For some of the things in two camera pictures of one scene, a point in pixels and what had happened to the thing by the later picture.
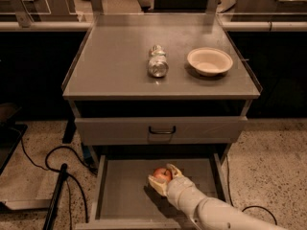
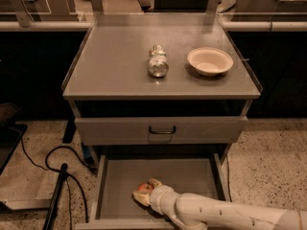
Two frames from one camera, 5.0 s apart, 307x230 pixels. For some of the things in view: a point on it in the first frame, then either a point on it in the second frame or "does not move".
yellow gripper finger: (175, 170) → (154, 182)
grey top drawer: (159, 130) does not move
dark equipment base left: (11, 132) does not move
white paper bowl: (210, 61) does not move
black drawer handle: (162, 132) does not move
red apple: (163, 172) → (146, 187)
